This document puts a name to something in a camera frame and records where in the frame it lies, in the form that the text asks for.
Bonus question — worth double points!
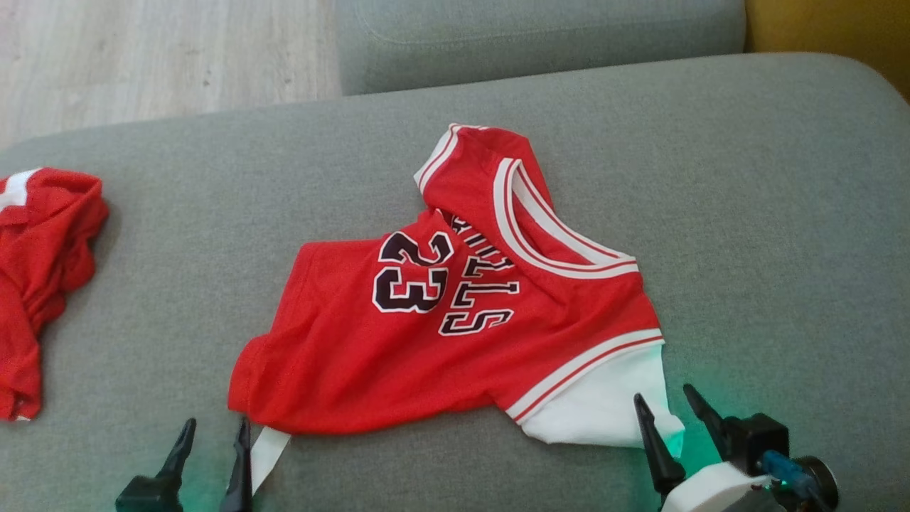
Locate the long grey sofa seat cushion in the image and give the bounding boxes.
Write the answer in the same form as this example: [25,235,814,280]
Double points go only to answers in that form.
[333,0,748,97]

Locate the grey sofa chaise cushion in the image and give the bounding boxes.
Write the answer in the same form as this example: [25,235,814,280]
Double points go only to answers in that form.
[0,53,910,512]

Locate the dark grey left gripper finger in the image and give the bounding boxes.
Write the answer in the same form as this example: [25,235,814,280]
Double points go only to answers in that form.
[220,417,252,512]
[158,417,197,479]

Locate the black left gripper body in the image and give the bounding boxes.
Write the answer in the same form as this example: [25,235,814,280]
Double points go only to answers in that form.
[115,475,185,512]

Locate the red basketball jersey number 23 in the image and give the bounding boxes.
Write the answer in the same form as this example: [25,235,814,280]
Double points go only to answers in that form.
[227,123,686,496]

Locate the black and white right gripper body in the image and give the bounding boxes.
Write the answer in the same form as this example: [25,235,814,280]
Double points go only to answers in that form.
[660,412,791,512]

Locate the blue cable connector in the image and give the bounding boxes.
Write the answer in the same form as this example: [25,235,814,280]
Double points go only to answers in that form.
[759,449,815,502]

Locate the red shorts with white stripes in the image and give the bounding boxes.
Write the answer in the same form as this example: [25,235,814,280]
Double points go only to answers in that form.
[0,167,110,422]

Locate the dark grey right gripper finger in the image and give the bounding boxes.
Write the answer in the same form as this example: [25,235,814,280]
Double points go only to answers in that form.
[633,393,687,496]
[682,383,741,457]

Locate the large yellow sofa back cushion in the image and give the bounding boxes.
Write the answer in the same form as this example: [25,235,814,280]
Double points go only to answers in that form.
[744,0,910,102]

